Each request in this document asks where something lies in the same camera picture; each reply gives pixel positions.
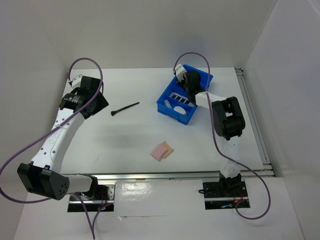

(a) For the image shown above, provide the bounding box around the bobby pin card pack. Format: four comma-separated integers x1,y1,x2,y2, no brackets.
169,92,195,108

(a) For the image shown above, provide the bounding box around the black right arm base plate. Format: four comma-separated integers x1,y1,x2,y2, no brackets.
198,181,251,210

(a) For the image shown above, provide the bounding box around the aluminium table edge rail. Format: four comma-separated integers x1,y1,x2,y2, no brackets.
38,170,276,183

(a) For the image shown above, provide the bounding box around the tan blotting paper pad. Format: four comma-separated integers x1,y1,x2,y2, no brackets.
161,141,174,159

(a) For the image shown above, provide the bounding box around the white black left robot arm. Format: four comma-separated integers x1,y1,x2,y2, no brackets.
17,76,109,200

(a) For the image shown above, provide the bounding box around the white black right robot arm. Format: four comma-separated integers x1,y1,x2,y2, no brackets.
176,70,246,196

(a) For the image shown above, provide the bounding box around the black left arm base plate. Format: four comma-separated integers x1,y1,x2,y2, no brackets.
67,181,116,213

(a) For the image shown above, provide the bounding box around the white tube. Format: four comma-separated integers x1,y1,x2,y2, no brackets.
164,99,175,110

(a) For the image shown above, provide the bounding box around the pink blotting paper pad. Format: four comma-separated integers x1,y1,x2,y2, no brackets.
150,144,168,162

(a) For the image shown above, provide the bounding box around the aluminium side rail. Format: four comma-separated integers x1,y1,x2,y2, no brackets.
234,68,275,177

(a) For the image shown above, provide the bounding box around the slim black makeup brush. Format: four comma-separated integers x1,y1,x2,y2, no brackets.
110,102,139,116

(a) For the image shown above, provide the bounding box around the blue plastic organizer bin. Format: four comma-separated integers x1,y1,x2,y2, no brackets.
156,64,209,125

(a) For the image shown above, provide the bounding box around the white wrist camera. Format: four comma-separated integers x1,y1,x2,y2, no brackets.
67,74,83,89
173,64,187,82

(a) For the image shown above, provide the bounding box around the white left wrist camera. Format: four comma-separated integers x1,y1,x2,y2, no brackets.
67,74,83,89

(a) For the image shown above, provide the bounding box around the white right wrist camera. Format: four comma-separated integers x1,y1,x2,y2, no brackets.
173,64,187,82

